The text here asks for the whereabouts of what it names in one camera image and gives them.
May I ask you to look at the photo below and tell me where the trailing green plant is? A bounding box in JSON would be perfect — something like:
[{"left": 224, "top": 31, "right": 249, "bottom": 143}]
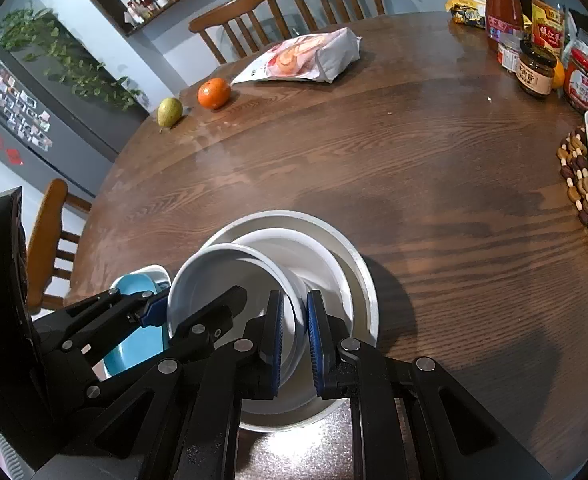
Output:
[{"left": 0, "top": 4, "right": 148, "bottom": 114}]

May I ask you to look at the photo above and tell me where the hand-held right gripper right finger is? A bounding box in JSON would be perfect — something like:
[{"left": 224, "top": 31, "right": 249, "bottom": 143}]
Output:
[{"left": 306, "top": 288, "right": 556, "bottom": 480}]

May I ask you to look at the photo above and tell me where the orange fruit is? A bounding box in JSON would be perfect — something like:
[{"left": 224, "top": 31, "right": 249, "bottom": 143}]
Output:
[{"left": 197, "top": 78, "right": 232, "bottom": 110}]

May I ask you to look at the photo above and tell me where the yellow snack packet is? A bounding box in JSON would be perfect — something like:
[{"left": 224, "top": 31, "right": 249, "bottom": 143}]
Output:
[{"left": 445, "top": 0, "right": 490, "bottom": 29}]

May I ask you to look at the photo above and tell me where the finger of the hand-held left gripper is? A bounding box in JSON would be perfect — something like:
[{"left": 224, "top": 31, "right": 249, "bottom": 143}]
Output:
[
  {"left": 34, "top": 287, "right": 171, "bottom": 361},
  {"left": 86, "top": 285, "right": 249, "bottom": 401}
]

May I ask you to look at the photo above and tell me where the dark sauce jar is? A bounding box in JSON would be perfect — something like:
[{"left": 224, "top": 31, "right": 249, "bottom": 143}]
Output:
[{"left": 515, "top": 38, "right": 559, "bottom": 99}]

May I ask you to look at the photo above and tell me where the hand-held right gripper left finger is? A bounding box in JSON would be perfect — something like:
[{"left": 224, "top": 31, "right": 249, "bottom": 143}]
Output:
[{"left": 31, "top": 289, "right": 286, "bottom": 480}]

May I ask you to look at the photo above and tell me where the blue rounded dish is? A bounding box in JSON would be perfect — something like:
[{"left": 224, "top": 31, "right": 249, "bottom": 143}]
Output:
[{"left": 96, "top": 272, "right": 171, "bottom": 377}]

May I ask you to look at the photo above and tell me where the green pear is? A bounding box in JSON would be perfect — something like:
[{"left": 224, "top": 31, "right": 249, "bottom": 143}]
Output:
[{"left": 156, "top": 97, "right": 184, "bottom": 132}]

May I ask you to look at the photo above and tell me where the red chili jar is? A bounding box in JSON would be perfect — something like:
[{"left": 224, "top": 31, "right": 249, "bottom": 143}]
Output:
[{"left": 562, "top": 47, "right": 588, "bottom": 113}]

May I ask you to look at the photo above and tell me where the large white bowl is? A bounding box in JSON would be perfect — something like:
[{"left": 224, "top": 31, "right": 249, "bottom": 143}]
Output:
[{"left": 200, "top": 209, "right": 380, "bottom": 434}]

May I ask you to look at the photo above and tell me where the vinegar bottle with yellow label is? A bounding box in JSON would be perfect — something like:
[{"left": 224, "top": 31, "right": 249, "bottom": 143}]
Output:
[{"left": 530, "top": 0, "right": 568, "bottom": 57}]

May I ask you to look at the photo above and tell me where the white snack bag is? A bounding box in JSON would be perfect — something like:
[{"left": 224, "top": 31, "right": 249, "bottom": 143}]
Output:
[{"left": 230, "top": 27, "right": 363, "bottom": 85}]

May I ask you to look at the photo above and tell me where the small jar with white label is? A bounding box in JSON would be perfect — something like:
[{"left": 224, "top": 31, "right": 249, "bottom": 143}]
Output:
[{"left": 497, "top": 35, "right": 523, "bottom": 74}]

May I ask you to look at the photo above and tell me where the wooden bead trivet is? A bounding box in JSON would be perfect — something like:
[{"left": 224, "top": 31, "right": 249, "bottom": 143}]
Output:
[{"left": 556, "top": 126, "right": 588, "bottom": 260}]

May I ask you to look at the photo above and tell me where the small white bowl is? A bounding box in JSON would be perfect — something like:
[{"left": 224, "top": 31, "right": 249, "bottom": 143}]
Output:
[{"left": 166, "top": 242, "right": 309, "bottom": 387}]

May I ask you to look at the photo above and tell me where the grey fridge with photos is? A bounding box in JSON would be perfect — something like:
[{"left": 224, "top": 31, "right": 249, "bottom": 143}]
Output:
[{"left": 0, "top": 44, "right": 151, "bottom": 199}]

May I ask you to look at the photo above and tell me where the medium white bowl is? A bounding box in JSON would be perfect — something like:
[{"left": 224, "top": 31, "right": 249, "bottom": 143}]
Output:
[{"left": 223, "top": 227, "right": 349, "bottom": 403}]

